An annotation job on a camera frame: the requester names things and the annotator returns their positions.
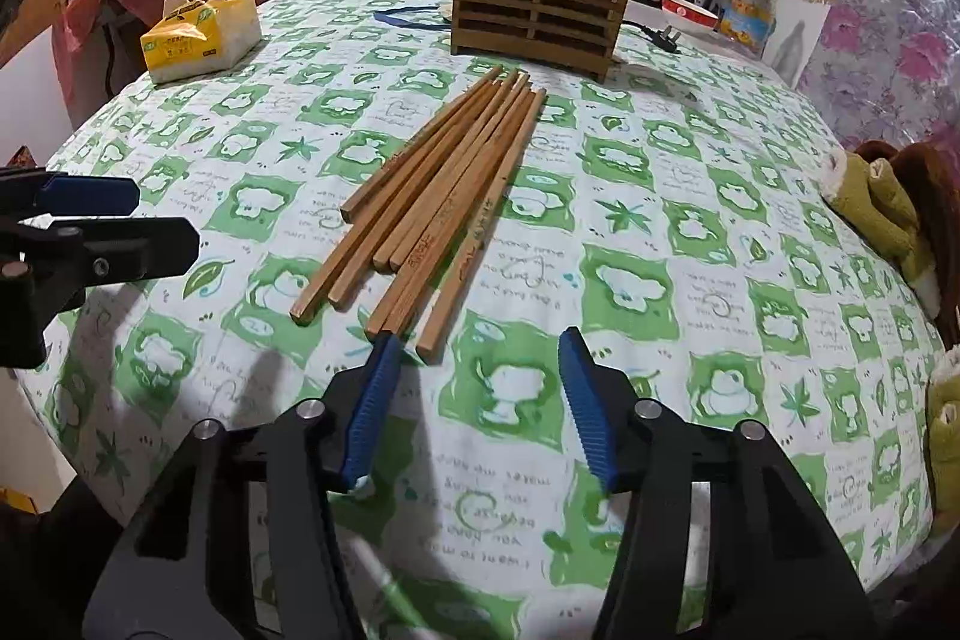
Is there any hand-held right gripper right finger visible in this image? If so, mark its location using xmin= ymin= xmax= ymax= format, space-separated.
xmin=557 ymin=325 xmax=878 ymax=640

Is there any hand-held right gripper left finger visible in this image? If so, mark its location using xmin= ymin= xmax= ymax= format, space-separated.
xmin=82 ymin=329 xmax=406 ymax=640

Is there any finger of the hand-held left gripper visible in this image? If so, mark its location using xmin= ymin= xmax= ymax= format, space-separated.
xmin=0 ymin=166 xmax=141 ymax=217
xmin=0 ymin=216 xmax=201 ymax=371

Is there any pile of wooden chopsticks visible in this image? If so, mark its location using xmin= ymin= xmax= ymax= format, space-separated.
xmin=290 ymin=64 xmax=547 ymax=363

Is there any green patterned tablecloth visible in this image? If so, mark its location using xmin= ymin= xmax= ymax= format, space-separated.
xmin=15 ymin=0 xmax=942 ymax=640

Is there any yellow tissue pack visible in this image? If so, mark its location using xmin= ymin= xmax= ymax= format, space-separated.
xmin=140 ymin=0 xmax=262 ymax=85

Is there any olive green plush toy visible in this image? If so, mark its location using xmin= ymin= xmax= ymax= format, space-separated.
xmin=926 ymin=347 xmax=960 ymax=528
xmin=821 ymin=149 xmax=942 ymax=311

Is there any blue rubber band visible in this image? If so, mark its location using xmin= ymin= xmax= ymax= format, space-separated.
xmin=375 ymin=2 xmax=451 ymax=30

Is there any brown plush toy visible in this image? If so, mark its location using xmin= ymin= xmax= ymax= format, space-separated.
xmin=855 ymin=139 xmax=960 ymax=341

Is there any red and white bowl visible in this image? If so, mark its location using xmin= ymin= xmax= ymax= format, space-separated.
xmin=661 ymin=0 xmax=722 ymax=37

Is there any black power cable with plug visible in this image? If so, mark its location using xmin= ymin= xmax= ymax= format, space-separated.
xmin=349 ymin=0 xmax=683 ymax=56

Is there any pink floral wall sheet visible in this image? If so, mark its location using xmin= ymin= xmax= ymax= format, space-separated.
xmin=795 ymin=0 xmax=960 ymax=154

